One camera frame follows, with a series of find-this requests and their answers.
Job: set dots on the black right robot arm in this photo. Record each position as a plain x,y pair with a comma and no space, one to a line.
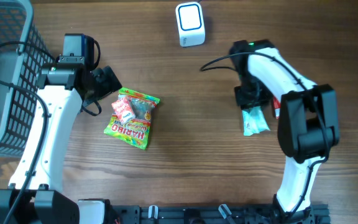
308,125

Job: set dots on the teal snack pouch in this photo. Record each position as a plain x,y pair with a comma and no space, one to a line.
254,121

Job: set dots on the white barcode scanner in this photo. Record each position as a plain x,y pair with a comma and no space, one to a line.
190,23

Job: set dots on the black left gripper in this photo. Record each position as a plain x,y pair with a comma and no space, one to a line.
109,82

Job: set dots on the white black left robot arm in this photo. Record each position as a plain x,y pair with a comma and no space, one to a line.
34,194

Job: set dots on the small red candy packet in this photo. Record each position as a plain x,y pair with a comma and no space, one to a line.
123,109

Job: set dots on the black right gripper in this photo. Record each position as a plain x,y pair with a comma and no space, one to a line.
247,102

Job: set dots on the dark grey plastic basket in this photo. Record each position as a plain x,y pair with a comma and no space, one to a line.
19,64

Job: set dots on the colourful candy bag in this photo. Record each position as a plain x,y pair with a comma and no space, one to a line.
136,131

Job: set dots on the red snack packet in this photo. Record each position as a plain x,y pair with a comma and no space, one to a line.
276,107

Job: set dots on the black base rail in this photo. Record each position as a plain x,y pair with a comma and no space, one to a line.
197,214

